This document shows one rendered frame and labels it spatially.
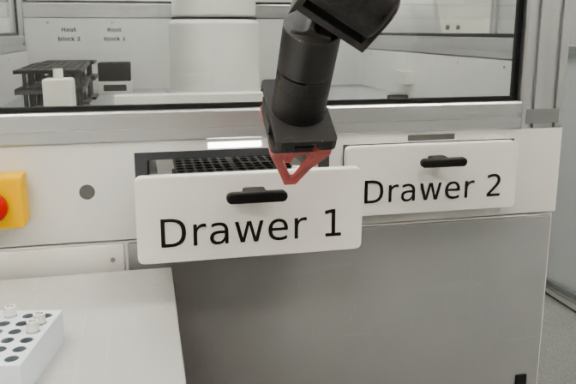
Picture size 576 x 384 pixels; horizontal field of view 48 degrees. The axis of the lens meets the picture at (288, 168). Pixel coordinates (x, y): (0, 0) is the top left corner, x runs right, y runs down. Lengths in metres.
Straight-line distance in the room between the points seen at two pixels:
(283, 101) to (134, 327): 0.33
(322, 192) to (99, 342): 0.32
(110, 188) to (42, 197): 0.09
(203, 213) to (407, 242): 0.40
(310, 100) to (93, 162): 0.41
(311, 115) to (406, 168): 0.39
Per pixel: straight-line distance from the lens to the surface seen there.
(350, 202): 0.85
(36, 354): 0.71
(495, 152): 1.09
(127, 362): 0.73
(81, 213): 0.99
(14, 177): 0.94
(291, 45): 0.62
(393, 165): 1.02
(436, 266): 1.12
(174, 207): 0.81
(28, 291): 0.95
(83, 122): 0.96
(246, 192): 0.78
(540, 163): 1.16
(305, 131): 0.67
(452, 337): 1.19
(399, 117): 1.04
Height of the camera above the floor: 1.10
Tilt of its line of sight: 12 degrees down
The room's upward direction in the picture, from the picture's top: straight up
